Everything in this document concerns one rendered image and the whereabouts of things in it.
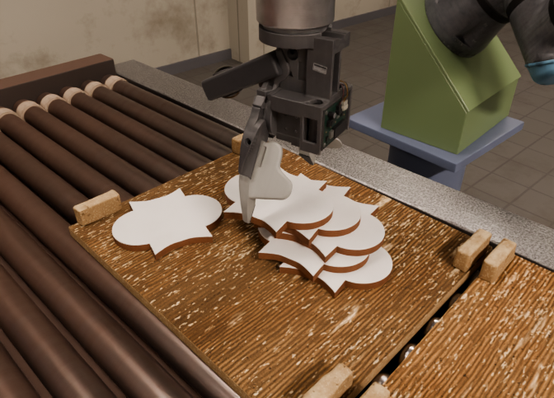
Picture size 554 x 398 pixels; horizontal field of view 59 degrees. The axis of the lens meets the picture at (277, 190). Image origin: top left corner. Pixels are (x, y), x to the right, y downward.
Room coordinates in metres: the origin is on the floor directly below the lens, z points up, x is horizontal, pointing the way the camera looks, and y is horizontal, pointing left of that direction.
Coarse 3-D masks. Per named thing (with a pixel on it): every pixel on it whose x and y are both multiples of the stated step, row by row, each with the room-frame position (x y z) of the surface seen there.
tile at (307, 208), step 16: (288, 176) 0.54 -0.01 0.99; (304, 192) 0.50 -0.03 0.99; (320, 192) 0.50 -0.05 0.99; (240, 208) 0.47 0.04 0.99; (256, 208) 0.47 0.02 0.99; (272, 208) 0.47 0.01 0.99; (288, 208) 0.47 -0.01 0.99; (304, 208) 0.47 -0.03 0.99; (320, 208) 0.47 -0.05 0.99; (256, 224) 0.45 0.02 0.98; (272, 224) 0.44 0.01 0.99; (288, 224) 0.45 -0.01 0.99; (304, 224) 0.44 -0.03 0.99; (320, 224) 0.45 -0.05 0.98
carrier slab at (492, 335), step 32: (480, 288) 0.39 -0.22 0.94; (512, 288) 0.39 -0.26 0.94; (544, 288) 0.39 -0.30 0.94; (448, 320) 0.35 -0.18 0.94; (480, 320) 0.35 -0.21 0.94; (512, 320) 0.35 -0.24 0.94; (544, 320) 0.35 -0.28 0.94; (416, 352) 0.31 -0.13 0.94; (448, 352) 0.31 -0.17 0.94; (480, 352) 0.31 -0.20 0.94; (512, 352) 0.31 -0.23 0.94; (544, 352) 0.31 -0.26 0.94; (384, 384) 0.27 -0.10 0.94; (416, 384) 0.27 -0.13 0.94; (448, 384) 0.27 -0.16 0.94; (480, 384) 0.27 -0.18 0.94; (512, 384) 0.27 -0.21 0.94; (544, 384) 0.27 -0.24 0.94
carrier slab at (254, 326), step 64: (192, 192) 0.59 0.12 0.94; (128, 256) 0.45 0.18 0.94; (192, 256) 0.45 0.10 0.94; (256, 256) 0.45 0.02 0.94; (448, 256) 0.45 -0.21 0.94; (192, 320) 0.35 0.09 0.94; (256, 320) 0.35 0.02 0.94; (320, 320) 0.35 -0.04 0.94; (384, 320) 0.35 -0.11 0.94; (256, 384) 0.27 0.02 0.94
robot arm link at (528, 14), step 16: (528, 0) 0.80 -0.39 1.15; (544, 0) 0.79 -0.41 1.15; (512, 16) 0.83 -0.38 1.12; (528, 16) 0.79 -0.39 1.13; (544, 16) 0.75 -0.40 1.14; (528, 32) 0.78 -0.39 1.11; (544, 32) 0.75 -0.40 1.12; (528, 48) 0.77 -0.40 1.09; (544, 48) 0.74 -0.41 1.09; (528, 64) 0.76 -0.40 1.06; (544, 64) 0.73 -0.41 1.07; (544, 80) 0.74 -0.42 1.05
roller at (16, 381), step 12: (0, 348) 0.33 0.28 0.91; (0, 360) 0.31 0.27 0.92; (12, 360) 0.32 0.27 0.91; (0, 372) 0.30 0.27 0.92; (12, 372) 0.30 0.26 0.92; (0, 384) 0.29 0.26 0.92; (12, 384) 0.29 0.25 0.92; (24, 384) 0.29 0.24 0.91; (0, 396) 0.27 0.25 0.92; (12, 396) 0.27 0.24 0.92; (24, 396) 0.27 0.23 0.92; (36, 396) 0.28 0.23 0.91
